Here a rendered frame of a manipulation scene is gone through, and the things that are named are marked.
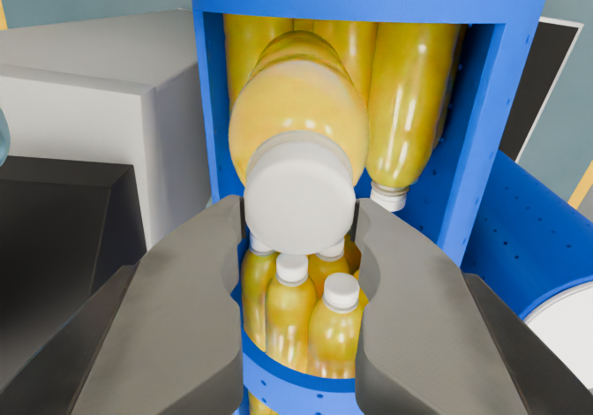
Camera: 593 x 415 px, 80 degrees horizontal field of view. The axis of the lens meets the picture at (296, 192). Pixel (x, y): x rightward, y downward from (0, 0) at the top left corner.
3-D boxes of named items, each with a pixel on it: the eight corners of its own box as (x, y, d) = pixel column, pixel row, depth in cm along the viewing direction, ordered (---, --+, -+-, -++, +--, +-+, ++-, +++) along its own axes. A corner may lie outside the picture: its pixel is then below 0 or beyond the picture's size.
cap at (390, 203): (367, 180, 41) (365, 194, 42) (378, 198, 38) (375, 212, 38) (400, 179, 41) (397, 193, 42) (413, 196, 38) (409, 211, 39)
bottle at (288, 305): (263, 388, 50) (260, 289, 41) (268, 344, 56) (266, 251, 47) (313, 389, 50) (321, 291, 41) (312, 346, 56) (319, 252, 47)
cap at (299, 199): (270, 237, 15) (266, 267, 13) (231, 156, 13) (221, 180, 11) (361, 212, 14) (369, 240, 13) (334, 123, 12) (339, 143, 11)
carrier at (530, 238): (389, 179, 146) (460, 180, 145) (487, 385, 69) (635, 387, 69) (400, 110, 132) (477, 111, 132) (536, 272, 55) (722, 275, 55)
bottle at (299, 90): (274, 127, 32) (249, 276, 16) (243, 48, 28) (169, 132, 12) (351, 101, 31) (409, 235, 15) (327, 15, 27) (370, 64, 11)
